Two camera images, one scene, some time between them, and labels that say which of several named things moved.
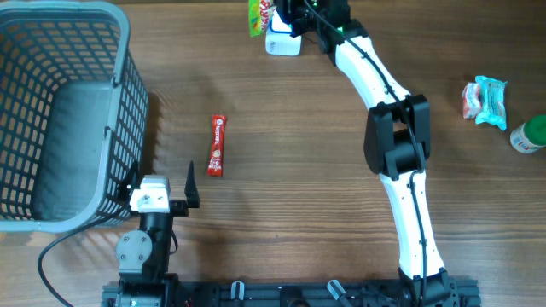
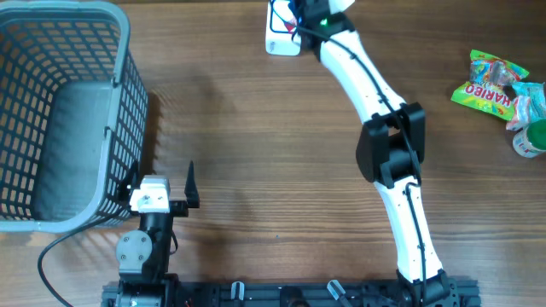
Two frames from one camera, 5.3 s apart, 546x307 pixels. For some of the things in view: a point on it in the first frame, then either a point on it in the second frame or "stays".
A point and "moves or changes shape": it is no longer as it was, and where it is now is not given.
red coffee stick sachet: [216, 154] moves or changes shape
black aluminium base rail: [307, 293] stays
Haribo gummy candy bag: [258, 10] to [485, 90]
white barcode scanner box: [279, 40] stays
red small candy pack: [471, 100] to [522, 110]
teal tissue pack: [492, 101] to [537, 93]
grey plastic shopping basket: [73, 122] stays
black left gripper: [180, 207] stays
